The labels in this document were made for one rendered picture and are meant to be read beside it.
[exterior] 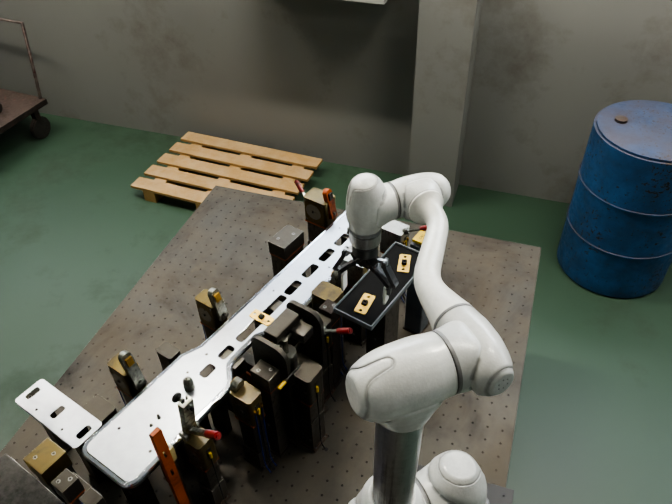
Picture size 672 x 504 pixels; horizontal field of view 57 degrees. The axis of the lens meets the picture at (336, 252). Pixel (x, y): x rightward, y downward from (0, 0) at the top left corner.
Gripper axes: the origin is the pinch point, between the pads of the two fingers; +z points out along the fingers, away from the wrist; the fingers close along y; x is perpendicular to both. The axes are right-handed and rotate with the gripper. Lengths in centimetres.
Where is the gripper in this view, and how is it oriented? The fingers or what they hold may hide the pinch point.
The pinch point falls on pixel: (364, 292)
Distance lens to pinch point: 188.7
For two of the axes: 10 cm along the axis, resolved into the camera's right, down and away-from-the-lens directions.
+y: -9.0, -2.7, 3.4
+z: 0.3, 7.4, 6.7
